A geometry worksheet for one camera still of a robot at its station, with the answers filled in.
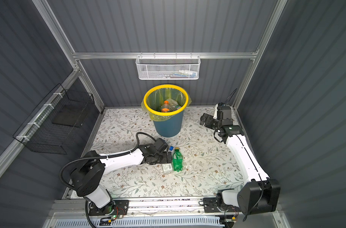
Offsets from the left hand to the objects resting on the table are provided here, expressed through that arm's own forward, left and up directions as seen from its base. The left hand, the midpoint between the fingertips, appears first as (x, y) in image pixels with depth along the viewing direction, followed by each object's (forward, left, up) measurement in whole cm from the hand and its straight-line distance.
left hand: (167, 159), depth 87 cm
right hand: (+13, -25, +21) cm, 35 cm away
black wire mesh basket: (+11, +58, +24) cm, 64 cm away
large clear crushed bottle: (+29, -5, +18) cm, 35 cm away
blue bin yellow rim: (+25, -5, -1) cm, 26 cm away
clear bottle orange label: (+28, 0, +17) cm, 33 cm away
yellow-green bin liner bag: (+36, +6, +19) cm, 41 cm away
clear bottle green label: (-5, +1, 0) cm, 5 cm away
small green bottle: (0, -6, -1) cm, 7 cm away
